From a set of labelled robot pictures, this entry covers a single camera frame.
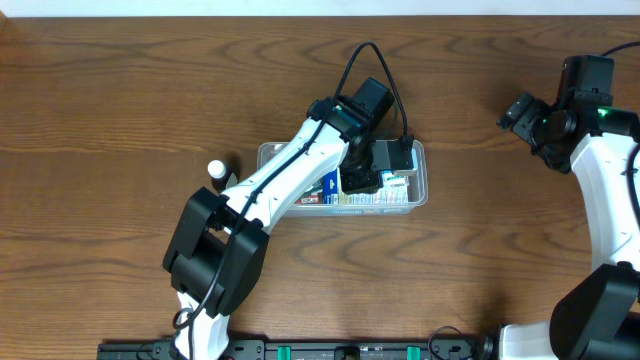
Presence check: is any blue fever patch box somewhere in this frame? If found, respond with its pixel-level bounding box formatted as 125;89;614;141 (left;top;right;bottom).
322;170;409;205

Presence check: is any white Panadol box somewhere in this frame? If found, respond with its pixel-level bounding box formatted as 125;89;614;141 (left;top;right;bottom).
381;170;409;188

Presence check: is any green square box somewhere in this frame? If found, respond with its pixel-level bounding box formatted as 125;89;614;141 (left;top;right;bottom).
303;180;323;197

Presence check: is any red Panadol box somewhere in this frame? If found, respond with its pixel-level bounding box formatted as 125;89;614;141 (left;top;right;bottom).
296;193;323;205

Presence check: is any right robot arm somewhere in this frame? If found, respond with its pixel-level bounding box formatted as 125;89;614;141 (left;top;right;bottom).
494;54;639;359

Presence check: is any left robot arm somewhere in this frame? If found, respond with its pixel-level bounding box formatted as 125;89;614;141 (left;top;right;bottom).
162;78;400;359

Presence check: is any clear plastic container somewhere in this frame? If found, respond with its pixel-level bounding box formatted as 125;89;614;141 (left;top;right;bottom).
284;141;428;217

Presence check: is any dark bottle white cap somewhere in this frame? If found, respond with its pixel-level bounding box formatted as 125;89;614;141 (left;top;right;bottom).
207;160;238;193

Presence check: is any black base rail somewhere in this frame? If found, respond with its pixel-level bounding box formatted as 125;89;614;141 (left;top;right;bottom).
96;336;498;360

